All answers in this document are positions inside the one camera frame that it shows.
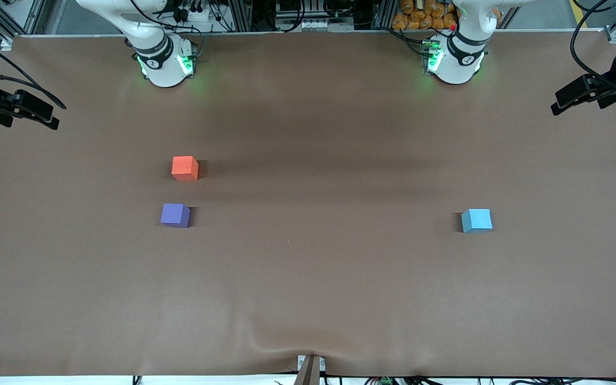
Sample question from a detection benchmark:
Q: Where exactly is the metal clamp bracket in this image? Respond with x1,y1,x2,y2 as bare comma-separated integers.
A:
296,354,327,385

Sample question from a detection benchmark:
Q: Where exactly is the brown table cover mat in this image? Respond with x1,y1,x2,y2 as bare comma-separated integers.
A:
0,29,616,378

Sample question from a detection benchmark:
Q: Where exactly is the purple foam cube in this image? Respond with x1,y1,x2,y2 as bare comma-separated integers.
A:
160,203,191,229

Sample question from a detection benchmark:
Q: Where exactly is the pile of orange packets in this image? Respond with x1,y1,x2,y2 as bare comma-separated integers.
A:
391,0,459,31

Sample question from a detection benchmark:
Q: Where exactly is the aluminium frame post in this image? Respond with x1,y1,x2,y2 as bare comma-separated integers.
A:
371,0,394,30
228,0,253,33

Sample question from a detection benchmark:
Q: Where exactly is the light blue foam cube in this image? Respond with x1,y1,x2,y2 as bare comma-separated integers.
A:
460,209,494,234

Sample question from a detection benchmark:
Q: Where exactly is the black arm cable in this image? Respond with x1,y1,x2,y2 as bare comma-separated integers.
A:
569,21,616,84
0,31,68,111

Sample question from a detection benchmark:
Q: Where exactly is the white power strip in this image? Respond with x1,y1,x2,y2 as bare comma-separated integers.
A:
297,18,344,32

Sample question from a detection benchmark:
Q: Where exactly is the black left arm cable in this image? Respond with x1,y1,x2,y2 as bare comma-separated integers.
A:
569,21,616,84

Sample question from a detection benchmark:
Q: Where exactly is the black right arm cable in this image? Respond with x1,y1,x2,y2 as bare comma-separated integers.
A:
0,31,68,111

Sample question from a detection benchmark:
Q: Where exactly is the orange foam cube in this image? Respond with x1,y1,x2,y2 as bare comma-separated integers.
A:
171,156,200,182

